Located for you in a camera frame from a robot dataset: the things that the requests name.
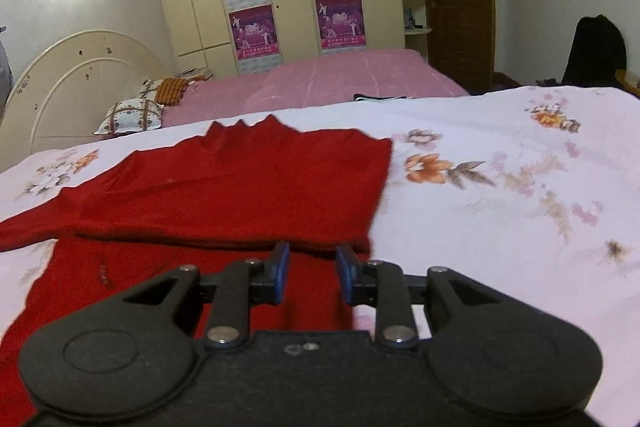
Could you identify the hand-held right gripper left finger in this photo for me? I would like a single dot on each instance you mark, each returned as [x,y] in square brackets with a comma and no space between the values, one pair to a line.
[281,274]

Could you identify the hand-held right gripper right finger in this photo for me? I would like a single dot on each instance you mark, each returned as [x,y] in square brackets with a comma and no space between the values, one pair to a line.
[345,274]

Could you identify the orange patterned pillow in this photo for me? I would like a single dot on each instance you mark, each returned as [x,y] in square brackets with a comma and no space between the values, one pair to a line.
[175,91]

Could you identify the red knit sweater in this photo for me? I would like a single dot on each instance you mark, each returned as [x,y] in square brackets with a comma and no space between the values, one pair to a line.
[225,187]

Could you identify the pink bedspread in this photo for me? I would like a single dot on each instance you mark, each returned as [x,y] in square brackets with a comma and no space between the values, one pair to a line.
[325,82]

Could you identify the white floral bed sheet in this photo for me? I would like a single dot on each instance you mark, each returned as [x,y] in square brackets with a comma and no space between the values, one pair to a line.
[500,232]

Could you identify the cream round headboard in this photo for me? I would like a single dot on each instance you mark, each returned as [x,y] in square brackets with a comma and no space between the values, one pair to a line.
[75,97]

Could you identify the black and white cloth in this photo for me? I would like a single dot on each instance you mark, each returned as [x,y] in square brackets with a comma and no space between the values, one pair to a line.
[380,97]

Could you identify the black bag on chair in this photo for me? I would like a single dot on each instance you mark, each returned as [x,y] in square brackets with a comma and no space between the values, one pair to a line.
[595,52]

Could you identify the white patterned pillow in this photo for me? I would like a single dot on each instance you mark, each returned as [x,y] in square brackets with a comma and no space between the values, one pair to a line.
[130,117]
[152,88]

